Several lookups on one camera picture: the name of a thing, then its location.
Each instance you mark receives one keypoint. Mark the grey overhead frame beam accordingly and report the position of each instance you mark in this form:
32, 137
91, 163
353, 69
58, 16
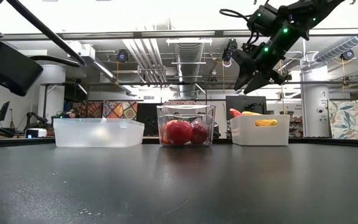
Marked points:
178, 33

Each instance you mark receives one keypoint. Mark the white column with signs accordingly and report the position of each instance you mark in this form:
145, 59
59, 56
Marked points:
315, 109

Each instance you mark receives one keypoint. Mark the clear plastic bin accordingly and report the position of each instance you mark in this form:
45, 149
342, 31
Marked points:
185, 112

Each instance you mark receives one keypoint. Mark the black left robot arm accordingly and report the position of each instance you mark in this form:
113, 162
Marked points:
7, 65

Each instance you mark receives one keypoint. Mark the small white box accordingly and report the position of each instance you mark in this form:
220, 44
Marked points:
36, 133

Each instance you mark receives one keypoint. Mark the dark red toy fruit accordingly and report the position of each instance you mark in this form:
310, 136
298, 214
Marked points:
200, 133

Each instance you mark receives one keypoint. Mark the black round ceiling reel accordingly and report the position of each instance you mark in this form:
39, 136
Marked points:
122, 56
347, 54

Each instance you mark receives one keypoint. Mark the plain white column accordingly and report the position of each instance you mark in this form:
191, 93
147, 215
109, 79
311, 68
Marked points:
54, 93

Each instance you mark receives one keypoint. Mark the red toy apple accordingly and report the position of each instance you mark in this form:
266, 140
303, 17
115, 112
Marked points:
178, 132

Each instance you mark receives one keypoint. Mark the black background robot arm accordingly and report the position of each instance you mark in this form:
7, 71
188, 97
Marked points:
34, 118

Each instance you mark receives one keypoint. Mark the black hanging ceiling device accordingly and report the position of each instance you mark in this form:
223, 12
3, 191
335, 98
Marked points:
227, 53

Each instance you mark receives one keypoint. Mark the large black monitor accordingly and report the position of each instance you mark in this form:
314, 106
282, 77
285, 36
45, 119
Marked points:
244, 104

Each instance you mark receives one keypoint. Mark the yellow toy corn cob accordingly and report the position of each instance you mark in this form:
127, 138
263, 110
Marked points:
266, 123

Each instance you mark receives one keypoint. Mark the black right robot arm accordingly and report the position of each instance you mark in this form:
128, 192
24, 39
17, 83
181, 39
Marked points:
306, 12

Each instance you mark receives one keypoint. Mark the floral leaf wall hanging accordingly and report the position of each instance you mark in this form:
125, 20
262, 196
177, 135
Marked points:
346, 118

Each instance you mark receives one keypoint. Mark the orange toy carrot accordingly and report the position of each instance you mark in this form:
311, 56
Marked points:
235, 112

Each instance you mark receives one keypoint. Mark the frosted translucent plastic bin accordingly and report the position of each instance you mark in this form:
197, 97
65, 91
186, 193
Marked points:
73, 132

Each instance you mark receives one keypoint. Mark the small orange green toy fruit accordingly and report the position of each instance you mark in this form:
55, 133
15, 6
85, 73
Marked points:
164, 139

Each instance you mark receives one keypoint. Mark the small black tilted monitor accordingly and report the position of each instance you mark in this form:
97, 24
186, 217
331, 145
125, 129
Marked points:
4, 110

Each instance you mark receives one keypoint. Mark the silver ribbed ceiling duct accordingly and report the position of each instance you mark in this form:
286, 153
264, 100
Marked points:
188, 62

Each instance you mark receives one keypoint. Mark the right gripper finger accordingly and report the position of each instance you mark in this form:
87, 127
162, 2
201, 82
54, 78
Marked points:
244, 77
258, 82

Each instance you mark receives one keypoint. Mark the silver spiral air duct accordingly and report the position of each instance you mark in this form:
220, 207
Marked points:
343, 46

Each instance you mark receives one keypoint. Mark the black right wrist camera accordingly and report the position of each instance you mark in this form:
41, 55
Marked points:
242, 59

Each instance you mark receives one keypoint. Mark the colourful patterned wall hanging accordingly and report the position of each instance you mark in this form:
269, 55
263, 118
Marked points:
119, 110

